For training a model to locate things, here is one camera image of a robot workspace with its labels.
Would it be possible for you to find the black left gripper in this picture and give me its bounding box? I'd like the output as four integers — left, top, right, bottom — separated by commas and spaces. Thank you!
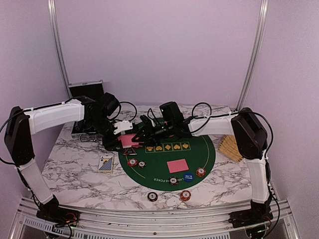
88, 115, 124, 152

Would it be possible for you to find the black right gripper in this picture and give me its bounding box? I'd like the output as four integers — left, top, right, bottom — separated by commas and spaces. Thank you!
132, 120, 174, 147

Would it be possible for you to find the red backed card deck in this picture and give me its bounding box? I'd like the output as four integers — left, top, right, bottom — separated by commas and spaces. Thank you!
118, 134, 139, 148

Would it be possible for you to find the red chip stack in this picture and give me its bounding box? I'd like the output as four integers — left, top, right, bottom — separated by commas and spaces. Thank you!
127, 158, 138, 167
196, 167, 206, 177
180, 190, 191, 201

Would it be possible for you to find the dark hundred chip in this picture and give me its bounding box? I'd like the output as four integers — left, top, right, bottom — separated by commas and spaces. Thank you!
138, 161, 146, 168

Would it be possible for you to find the dealt red card front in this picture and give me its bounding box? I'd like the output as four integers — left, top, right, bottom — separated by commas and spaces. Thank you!
167, 159, 189, 173

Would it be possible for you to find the blue small blind button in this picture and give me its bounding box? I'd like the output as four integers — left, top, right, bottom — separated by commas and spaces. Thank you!
183, 172, 195, 182

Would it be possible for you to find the dark chip stack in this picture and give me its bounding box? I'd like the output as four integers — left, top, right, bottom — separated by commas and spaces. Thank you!
168, 176, 179, 186
147, 192, 158, 202

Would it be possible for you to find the red chip stack front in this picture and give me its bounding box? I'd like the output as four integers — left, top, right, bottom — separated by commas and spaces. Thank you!
180, 190, 191, 201

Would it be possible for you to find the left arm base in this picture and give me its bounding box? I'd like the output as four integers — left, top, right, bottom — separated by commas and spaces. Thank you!
36, 208, 80, 226

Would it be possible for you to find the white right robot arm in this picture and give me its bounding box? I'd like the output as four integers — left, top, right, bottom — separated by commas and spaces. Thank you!
132, 102, 271, 223

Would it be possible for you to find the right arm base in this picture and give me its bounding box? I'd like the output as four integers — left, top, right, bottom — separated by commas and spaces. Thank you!
228, 209, 274, 228

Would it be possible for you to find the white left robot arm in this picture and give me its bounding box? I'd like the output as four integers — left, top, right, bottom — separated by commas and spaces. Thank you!
2, 93, 133, 222

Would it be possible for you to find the triangular all in button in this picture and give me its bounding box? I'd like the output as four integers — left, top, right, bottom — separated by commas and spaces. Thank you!
123, 147, 137, 156

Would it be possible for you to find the blue card box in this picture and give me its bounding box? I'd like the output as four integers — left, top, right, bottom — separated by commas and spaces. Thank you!
98, 156, 114, 173

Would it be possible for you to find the round green poker mat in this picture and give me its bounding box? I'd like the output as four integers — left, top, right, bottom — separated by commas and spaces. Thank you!
119, 135, 216, 191

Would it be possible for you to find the aluminium poker case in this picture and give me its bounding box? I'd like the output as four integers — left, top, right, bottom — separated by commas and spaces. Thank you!
68, 79, 105, 142

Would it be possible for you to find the woven bamboo tray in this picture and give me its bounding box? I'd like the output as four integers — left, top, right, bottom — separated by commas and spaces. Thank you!
218, 135, 243, 163

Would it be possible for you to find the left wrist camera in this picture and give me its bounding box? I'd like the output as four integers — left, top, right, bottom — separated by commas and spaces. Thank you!
113, 120, 133, 134

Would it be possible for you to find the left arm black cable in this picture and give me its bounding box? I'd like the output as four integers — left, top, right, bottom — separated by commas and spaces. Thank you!
0, 101, 138, 165

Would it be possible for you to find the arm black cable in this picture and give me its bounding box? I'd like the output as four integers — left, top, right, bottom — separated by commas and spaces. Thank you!
192, 102, 281, 225
0, 101, 138, 165

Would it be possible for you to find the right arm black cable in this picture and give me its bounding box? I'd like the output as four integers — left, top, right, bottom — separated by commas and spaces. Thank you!
192, 102, 281, 225

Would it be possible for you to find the front aluminium rail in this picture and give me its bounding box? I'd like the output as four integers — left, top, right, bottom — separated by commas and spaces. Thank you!
9, 199, 300, 239

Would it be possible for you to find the left aluminium frame post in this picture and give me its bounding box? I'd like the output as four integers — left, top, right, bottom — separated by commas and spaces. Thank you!
47, 0, 71, 97

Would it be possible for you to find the aluminium frame post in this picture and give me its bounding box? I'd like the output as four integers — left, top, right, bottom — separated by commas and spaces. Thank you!
47, 0, 71, 97
236, 0, 269, 110

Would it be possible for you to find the right aluminium frame post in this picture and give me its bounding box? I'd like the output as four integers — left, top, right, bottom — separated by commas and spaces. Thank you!
236, 0, 269, 110

